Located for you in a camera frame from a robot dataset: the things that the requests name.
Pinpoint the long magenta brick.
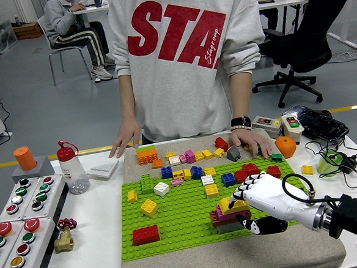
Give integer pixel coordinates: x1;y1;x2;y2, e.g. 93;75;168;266
216;210;249;223

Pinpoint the person's right hand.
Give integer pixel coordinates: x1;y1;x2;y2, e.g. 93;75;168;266
106;117;143;160

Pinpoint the orange cylinder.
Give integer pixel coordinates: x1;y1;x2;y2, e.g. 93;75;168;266
13;145;38;173

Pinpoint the light grey base brick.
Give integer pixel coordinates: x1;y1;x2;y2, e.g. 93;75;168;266
216;220;246;235

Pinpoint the brass valve red handwheel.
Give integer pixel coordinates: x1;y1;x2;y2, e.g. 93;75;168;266
51;217;79;255

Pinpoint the white switch box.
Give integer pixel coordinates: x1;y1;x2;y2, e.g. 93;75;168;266
280;113;306;146

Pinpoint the tall green brick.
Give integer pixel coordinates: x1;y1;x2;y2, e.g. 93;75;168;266
140;174;155;195

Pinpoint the large red brick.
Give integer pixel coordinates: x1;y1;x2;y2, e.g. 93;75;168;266
132;225;161;247

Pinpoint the white wall switch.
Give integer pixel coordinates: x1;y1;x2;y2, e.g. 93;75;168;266
85;158;121;181

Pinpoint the orange brick with green top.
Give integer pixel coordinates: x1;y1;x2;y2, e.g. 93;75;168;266
135;145;159;166

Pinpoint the orange fruit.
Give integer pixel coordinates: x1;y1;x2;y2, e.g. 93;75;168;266
274;135;298;160

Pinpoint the green plastic cup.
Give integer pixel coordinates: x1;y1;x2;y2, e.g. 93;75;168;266
316;148;344;177

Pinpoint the seated person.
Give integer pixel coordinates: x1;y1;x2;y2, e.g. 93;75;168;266
42;0;118;86

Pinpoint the large yellow square brick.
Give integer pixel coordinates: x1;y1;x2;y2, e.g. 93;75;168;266
139;198;159;219

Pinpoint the yellow curved brick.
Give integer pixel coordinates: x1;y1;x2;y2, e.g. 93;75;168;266
216;195;249;217

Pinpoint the clear squeeze bottle red cap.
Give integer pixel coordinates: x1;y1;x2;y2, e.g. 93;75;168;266
55;138;92;197

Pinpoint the grey block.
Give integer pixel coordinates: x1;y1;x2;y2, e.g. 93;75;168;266
10;154;56;184

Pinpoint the black wristwatch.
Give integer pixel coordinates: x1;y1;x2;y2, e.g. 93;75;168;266
229;115;253;130

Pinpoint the white square brick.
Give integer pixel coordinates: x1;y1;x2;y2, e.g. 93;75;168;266
201;174;216;187
152;181;171;198

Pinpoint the long red brick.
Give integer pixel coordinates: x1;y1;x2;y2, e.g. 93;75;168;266
241;162;262;177

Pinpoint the small yellow tilted brick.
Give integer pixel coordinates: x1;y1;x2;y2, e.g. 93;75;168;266
126;189;139;204

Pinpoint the green studded baseplate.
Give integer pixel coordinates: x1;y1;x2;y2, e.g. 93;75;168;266
116;154;315;263

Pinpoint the person's left hand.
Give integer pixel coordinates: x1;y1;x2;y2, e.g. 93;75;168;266
228;126;274;162

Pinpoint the long button box blue button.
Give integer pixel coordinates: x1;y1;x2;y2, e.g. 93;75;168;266
0;216;59;268

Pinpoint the grey button box silver button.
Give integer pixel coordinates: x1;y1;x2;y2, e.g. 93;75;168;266
0;176;44;223

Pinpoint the bead bracelet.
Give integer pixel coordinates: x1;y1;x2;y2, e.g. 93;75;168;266
229;123;252;133

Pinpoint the wooden crate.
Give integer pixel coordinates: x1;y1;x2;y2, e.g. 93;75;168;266
12;20;44;41

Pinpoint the black power adapter with cord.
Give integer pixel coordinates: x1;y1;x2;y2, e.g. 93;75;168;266
304;136;357;193

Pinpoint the black office chair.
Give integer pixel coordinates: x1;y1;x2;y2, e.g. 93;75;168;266
245;0;357;111

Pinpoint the grey button box two green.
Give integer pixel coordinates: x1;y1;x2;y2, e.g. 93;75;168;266
19;173;70;221

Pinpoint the red square brick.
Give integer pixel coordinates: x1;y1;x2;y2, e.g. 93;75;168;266
266;165;282;180

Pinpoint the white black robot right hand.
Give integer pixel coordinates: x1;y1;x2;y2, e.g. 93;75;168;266
226;167;320;239

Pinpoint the white desk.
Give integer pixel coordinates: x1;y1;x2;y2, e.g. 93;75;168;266
256;0;308;12
71;0;117;86
324;0;357;52

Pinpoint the black handheld controller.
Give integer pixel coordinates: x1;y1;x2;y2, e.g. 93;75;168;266
282;102;351;147

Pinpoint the grey-brown foam mat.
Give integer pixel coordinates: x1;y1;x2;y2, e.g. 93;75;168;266
111;122;348;268

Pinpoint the grey chair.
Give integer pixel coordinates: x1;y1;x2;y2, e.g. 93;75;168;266
37;13;94;88

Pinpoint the grey switch box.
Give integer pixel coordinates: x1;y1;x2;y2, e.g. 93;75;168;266
250;113;284;141

